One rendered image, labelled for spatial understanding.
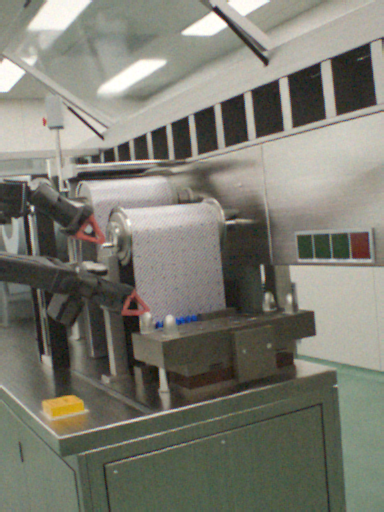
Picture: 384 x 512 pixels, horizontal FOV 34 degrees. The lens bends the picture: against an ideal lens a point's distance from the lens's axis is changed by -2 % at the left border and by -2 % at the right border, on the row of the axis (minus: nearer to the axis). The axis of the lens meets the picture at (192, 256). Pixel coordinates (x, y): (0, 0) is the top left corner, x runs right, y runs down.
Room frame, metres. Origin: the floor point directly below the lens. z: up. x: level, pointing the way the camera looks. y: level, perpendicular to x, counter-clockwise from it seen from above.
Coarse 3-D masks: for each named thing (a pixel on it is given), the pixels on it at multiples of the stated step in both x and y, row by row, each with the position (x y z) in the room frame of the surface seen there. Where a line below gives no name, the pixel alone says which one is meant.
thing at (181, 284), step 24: (144, 264) 1.52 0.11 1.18; (168, 264) 1.55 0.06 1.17; (192, 264) 1.58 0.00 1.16; (216, 264) 1.61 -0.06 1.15; (144, 288) 1.52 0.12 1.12; (168, 288) 1.55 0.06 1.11; (192, 288) 1.58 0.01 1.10; (216, 288) 1.61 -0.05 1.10; (168, 312) 1.54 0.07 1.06; (192, 312) 1.57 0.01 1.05
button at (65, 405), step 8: (48, 400) 1.32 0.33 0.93; (56, 400) 1.32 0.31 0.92; (64, 400) 1.31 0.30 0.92; (72, 400) 1.31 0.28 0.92; (80, 400) 1.30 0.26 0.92; (48, 408) 1.28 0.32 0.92; (56, 408) 1.27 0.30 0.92; (64, 408) 1.28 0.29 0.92; (72, 408) 1.29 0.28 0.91; (80, 408) 1.29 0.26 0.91; (56, 416) 1.27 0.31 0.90
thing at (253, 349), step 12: (240, 336) 1.38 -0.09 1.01; (252, 336) 1.39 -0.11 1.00; (264, 336) 1.41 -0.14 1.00; (240, 348) 1.38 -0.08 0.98; (252, 348) 1.39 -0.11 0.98; (264, 348) 1.41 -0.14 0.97; (240, 360) 1.38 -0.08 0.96; (252, 360) 1.39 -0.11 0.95; (264, 360) 1.41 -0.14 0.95; (240, 372) 1.38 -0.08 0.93; (252, 372) 1.39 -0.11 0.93; (264, 372) 1.40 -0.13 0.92; (276, 372) 1.42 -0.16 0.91
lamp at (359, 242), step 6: (354, 234) 1.30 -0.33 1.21; (360, 234) 1.28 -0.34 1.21; (366, 234) 1.27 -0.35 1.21; (354, 240) 1.30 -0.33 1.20; (360, 240) 1.28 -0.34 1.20; (366, 240) 1.27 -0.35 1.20; (354, 246) 1.30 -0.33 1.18; (360, 246) 1.28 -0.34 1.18; (366, 246) 1.27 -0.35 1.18; (354, 252) 1.30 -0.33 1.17; (360, 252) 1.29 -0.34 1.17; (366, 252) 1.27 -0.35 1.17
